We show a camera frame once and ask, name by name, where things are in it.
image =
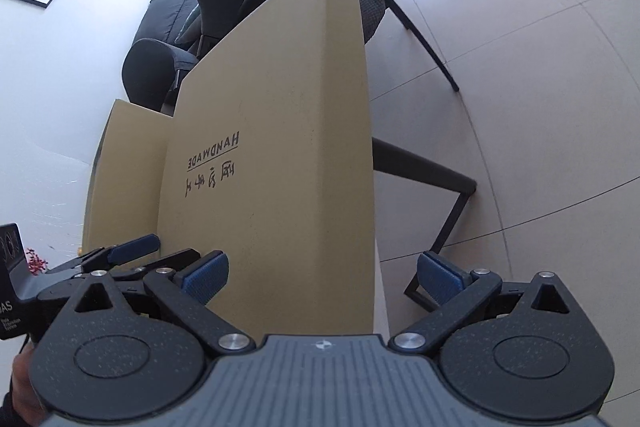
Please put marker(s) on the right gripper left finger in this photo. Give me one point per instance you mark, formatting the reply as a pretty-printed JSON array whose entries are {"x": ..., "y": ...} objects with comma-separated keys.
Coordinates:
[{"x": 128, "y": 351}]

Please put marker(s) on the tan cardboard shoe box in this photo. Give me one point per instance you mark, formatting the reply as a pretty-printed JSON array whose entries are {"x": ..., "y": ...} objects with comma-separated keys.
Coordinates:
[{"x": 127, "y": 175}]

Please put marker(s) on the black dining chair left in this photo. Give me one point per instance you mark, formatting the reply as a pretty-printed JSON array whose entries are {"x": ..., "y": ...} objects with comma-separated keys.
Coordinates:
[{"x": 152, "y": 74}]

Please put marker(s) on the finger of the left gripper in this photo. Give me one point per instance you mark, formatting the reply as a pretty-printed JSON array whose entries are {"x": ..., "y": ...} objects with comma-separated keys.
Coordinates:
[
  {"x": 109, "y": 257},
  {"x": 128, "y": 281}
]

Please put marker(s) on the red berry branch bouquet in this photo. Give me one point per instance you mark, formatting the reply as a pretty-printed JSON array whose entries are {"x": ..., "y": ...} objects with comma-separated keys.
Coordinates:
[{"x": 35, "y": 264}]

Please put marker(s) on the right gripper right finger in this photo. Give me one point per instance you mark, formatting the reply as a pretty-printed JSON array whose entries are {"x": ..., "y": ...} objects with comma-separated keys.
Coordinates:
[{"x": 513, "y": 350}]

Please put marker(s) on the tan shoe box lid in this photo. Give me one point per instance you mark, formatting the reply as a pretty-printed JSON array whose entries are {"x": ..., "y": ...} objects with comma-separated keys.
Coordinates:
[{"x": 270, "y": 161}]

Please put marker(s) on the person's left hand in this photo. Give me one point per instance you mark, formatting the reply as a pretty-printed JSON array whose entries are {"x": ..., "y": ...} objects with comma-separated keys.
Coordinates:
[{"x": 24, "y": 399}]

